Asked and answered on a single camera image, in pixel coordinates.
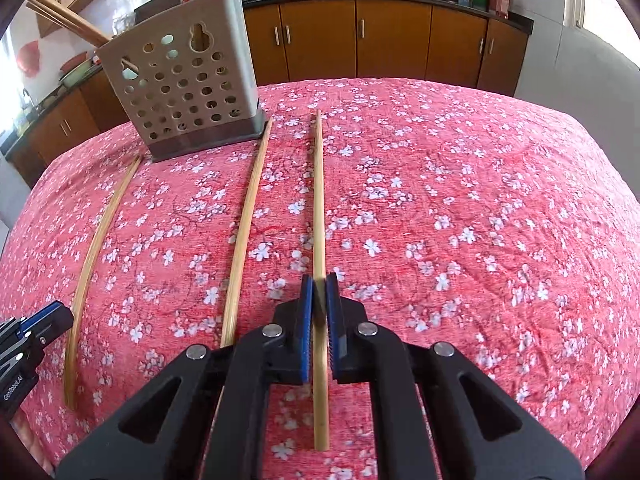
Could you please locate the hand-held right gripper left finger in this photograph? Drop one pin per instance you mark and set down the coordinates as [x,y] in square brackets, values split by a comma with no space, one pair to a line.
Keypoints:
[306,330]

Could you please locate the red plastic bag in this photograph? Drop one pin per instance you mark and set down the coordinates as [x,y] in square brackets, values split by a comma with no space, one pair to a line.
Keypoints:
[30,57]

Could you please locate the wooden base cabinets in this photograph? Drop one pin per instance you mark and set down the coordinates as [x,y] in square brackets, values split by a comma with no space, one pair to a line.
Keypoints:
[390,35]

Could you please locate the black countertop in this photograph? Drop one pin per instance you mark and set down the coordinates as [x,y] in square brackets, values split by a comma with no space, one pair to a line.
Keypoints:
[515,19]

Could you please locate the perforated grey utensil holder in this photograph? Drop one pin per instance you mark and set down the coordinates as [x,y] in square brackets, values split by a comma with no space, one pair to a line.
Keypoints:
[240,50]

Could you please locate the dark cutting board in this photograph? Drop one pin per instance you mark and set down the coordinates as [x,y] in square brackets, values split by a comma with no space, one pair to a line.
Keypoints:
[157,6]

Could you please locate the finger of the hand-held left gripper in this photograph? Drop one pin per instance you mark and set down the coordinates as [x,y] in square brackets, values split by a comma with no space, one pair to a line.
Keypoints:
[9,330]
[50,322]

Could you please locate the green basin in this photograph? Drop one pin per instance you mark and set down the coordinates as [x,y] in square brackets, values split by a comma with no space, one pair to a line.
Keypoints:
[77,76]

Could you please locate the person's left hand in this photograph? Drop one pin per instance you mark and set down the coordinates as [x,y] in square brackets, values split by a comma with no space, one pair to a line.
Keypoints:
[32,447]

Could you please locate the red floral tablecloth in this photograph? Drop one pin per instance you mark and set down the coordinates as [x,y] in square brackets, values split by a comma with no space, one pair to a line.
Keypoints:
[450,210]

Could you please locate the white framed window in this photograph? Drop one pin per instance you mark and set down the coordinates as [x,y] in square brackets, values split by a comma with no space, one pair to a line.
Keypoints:
[600,0]

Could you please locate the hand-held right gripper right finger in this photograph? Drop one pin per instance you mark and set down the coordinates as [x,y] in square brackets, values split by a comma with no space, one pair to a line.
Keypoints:
[334,330]

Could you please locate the metal faucet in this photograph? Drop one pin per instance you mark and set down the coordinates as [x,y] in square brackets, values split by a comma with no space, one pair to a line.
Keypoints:
[28,100]

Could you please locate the bamboo chopstick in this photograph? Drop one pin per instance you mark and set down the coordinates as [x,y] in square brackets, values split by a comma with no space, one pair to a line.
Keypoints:
[248,210]
[70,14]
[99,241]
[318,185]
[62,24]

